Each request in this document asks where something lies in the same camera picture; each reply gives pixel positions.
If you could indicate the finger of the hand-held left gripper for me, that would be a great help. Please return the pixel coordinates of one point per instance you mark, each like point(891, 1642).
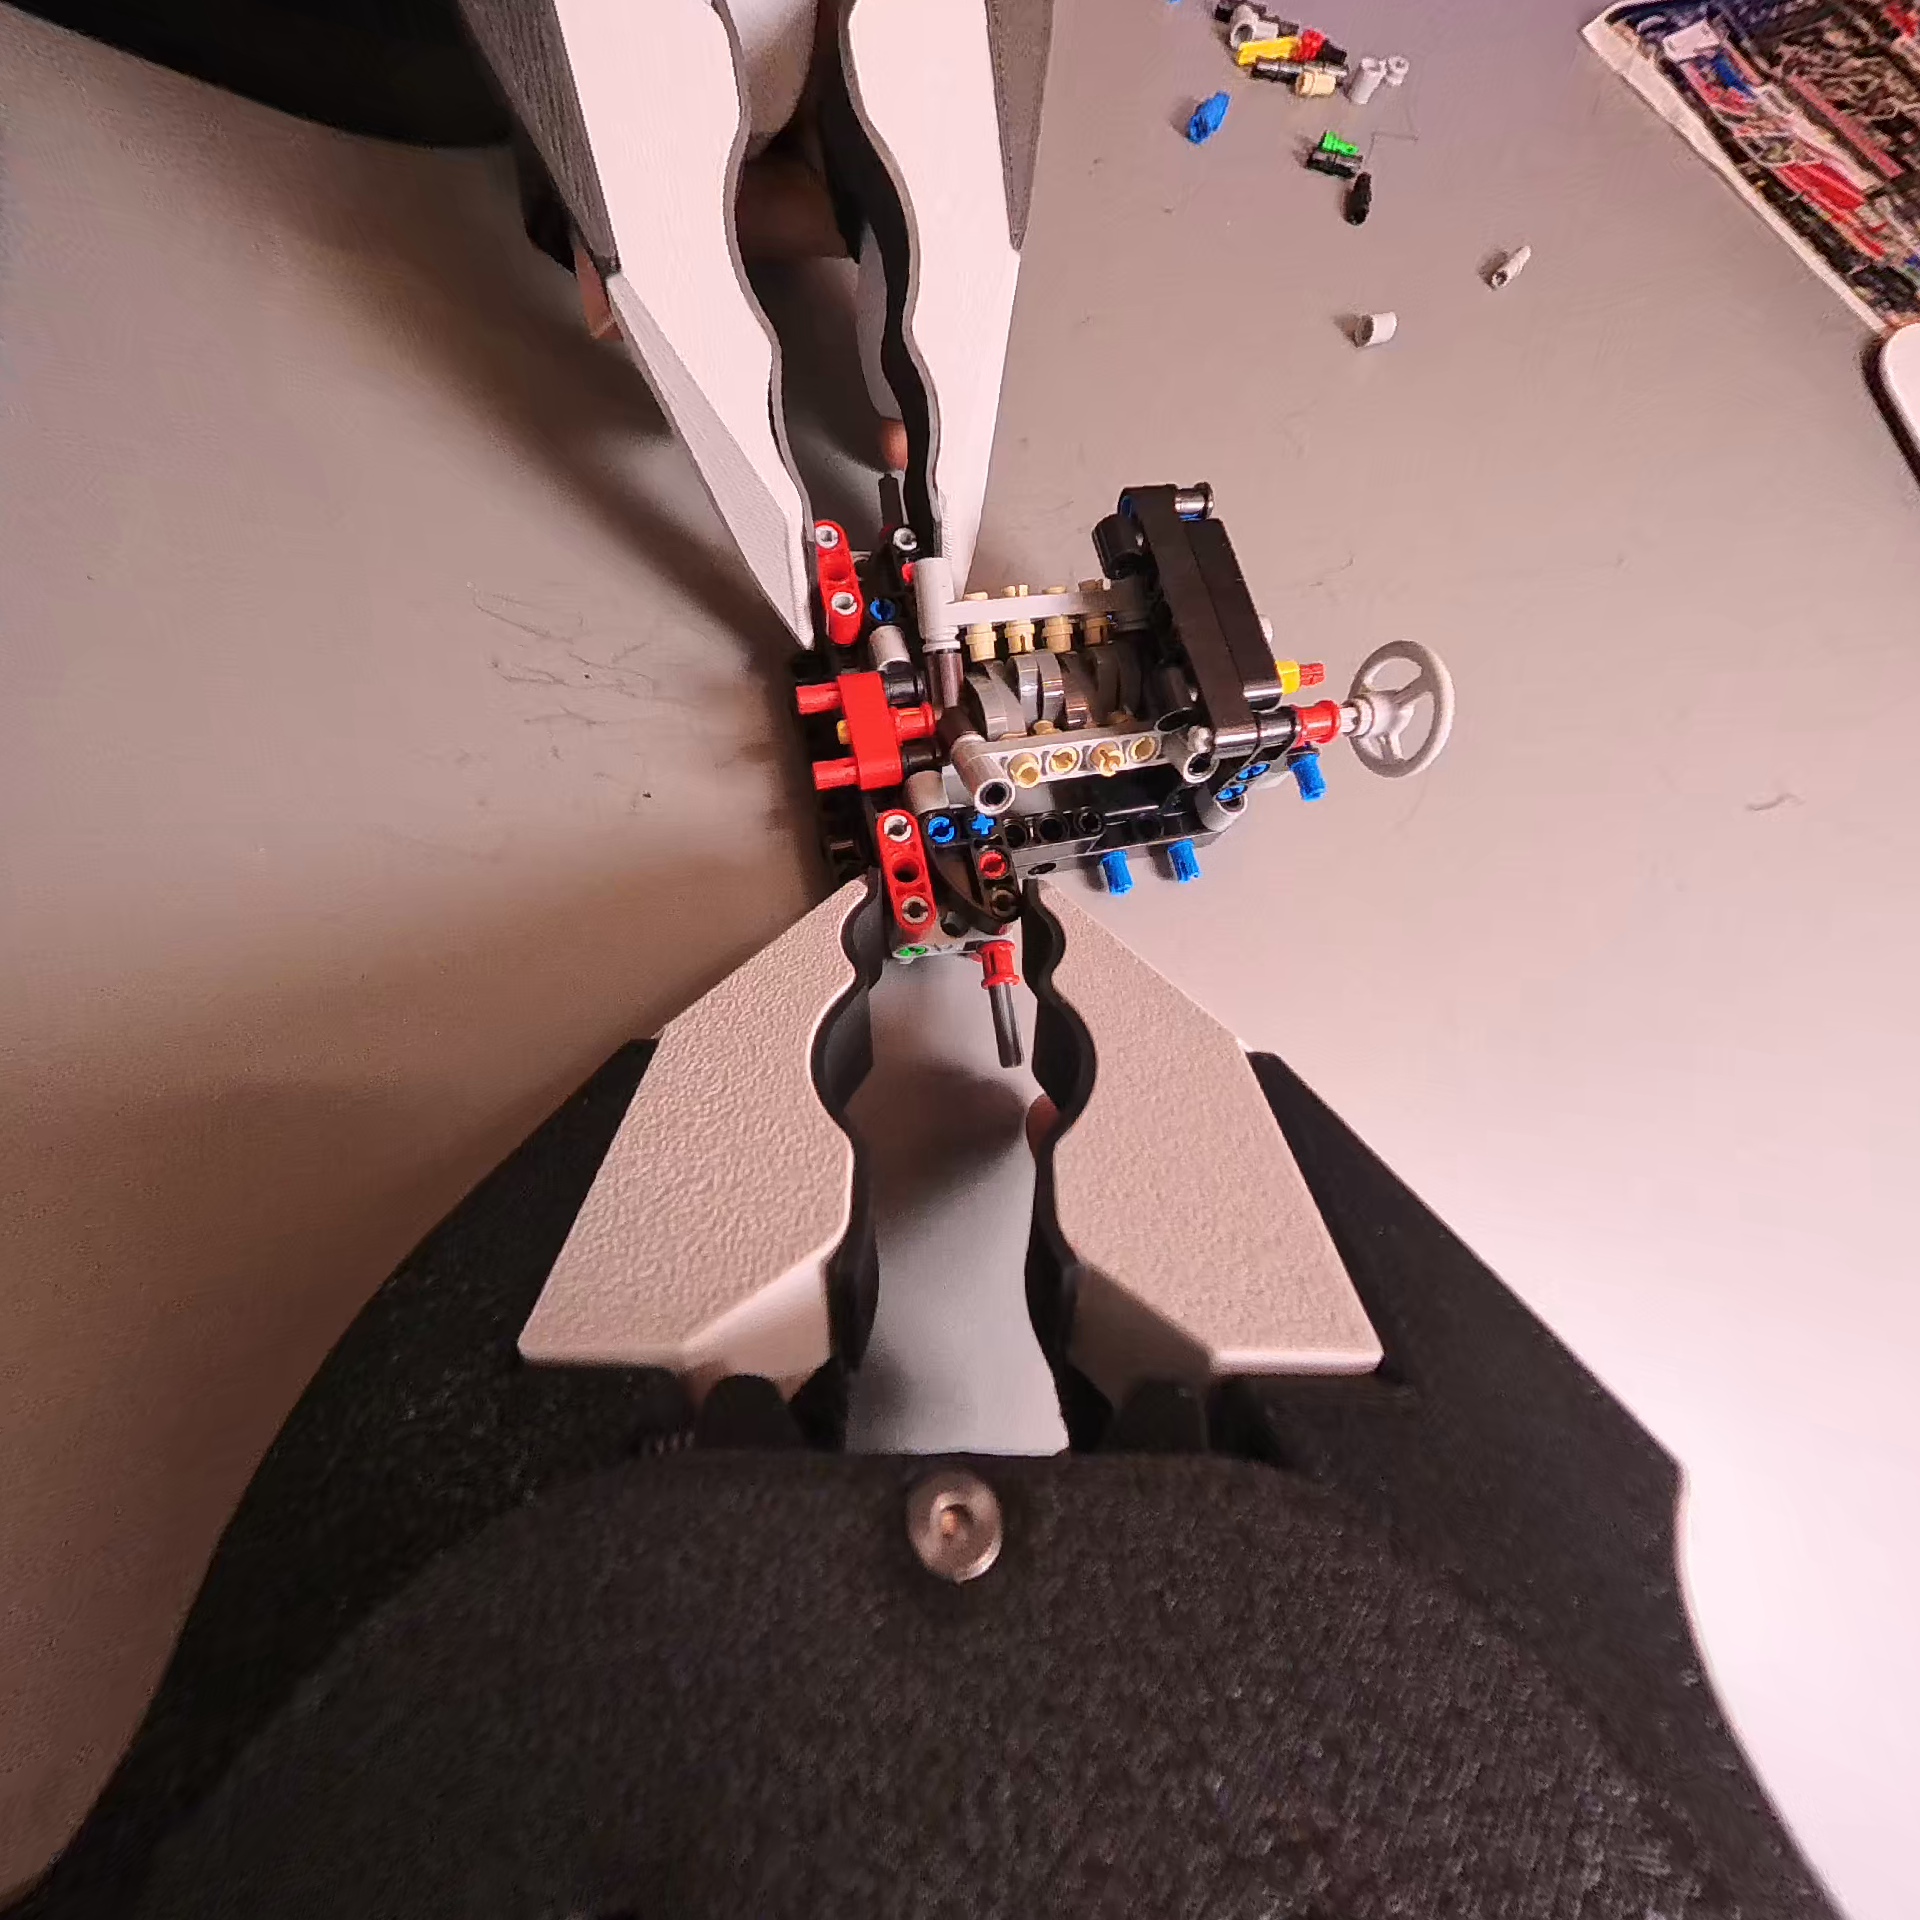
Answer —
point(660, 180)
point(952, 180)

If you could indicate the red lego beam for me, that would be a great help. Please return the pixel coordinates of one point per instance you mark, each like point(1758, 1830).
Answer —
point(905, 870)

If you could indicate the white book stand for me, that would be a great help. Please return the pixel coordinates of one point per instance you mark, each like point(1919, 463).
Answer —
point(1902, 390)

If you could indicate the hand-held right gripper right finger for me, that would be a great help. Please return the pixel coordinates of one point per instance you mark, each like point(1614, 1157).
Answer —
point(1200, 1201)

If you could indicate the lego engine model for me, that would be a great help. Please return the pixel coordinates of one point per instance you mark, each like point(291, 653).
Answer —
point(1050, 705)

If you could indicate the scattered loose lego pieces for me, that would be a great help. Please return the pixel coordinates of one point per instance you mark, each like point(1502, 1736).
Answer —
point(1268, 49)

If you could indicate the colourful printed sticker sheet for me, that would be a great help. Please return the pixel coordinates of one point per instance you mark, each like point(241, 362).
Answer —
point(1785, 134)

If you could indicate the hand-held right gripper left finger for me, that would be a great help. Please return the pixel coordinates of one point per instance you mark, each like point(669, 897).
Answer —
point(691, 1184)

